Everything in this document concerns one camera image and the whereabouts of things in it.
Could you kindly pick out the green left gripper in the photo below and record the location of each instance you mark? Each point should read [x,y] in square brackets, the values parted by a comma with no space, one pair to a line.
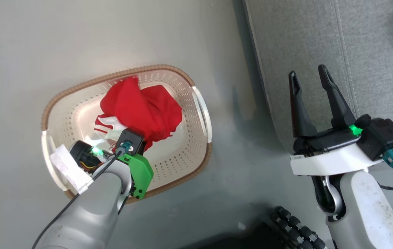
[140,173]

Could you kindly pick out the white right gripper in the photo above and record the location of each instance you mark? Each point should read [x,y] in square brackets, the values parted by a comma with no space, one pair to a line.
[327,157]

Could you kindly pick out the red basketball jersey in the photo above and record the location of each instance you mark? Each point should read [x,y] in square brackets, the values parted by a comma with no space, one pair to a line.
[141,107]

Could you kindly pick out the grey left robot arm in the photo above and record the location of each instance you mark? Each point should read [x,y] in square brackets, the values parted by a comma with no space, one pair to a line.
[92,207]

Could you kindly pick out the grey fabric sofa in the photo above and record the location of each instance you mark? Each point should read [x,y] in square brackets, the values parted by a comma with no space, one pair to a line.
[320,41]

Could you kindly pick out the cream perforated laundry basket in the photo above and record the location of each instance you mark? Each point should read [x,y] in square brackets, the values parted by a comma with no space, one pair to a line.
[189,138]

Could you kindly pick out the black roller omni wheel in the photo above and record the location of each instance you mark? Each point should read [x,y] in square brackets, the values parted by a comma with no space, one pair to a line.
[296,228]

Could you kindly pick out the teal left camera connector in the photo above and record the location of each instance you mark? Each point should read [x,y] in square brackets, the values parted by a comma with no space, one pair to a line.
[124,147]

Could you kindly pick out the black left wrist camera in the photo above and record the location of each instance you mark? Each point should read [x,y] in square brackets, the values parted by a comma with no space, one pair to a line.
[132,140]

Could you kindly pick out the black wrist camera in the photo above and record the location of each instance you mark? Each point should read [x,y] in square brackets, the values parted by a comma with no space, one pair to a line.
[381,136]
[132,140]

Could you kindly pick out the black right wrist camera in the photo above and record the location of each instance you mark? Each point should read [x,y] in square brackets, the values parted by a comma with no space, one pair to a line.
[381,136]

